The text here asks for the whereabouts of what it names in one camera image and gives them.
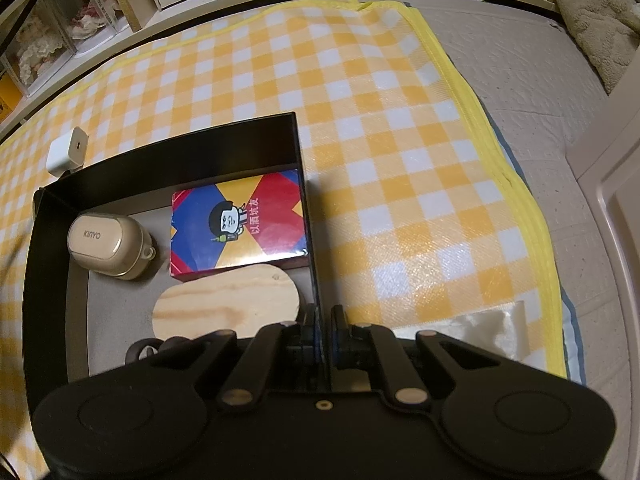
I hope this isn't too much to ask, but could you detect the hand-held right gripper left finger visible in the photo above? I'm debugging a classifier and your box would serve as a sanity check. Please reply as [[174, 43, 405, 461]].
[[164, 305, 321, 408]]

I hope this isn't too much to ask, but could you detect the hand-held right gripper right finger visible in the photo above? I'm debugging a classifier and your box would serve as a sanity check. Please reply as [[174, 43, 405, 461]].
[[328, 305, 487, 407]]

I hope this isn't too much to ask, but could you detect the oval wooden box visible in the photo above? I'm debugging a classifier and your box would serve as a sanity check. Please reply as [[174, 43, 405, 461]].
[[152, 262, 304, 344]]

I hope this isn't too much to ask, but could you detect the colourful card box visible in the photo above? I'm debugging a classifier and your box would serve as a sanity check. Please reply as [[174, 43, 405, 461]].
[[169, 167, 310, 281]]

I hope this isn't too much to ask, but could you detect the black shallow tray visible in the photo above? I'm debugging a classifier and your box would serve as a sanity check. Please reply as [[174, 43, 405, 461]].
[[22, 112, 326, 396]]

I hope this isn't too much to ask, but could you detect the beige earbuds case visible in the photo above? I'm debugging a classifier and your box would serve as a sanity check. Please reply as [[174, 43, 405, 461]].
[[67, 212, 157, 281]]

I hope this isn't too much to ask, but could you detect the clear plastic wrapper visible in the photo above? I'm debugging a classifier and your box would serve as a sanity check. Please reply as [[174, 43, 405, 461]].
[[400, 300, 531, 361]]

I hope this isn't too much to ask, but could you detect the yellow white checkered mat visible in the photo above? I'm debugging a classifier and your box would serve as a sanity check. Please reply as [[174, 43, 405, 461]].
[[0, 0, 569, 382]]

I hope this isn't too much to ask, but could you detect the grey quilted mattress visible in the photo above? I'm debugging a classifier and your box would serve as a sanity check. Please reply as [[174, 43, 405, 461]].
[[410, 0, 640, 391]]

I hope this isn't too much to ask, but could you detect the white panelled board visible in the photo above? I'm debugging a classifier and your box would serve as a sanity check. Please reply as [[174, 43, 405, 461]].
[[570, 75, 640, 480]]

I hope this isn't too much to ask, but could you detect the doll in clear case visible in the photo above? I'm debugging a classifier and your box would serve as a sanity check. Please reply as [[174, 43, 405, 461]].
[[0, 0, 77, 99], [37, 0, 131, 54]]

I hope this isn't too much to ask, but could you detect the beige plush blanket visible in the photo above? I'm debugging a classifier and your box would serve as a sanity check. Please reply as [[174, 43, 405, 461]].
[[554, 0, 640, 96]]

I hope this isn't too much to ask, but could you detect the white wall charger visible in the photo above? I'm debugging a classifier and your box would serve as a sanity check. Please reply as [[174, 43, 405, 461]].
[[46, 127, 92, 177]]

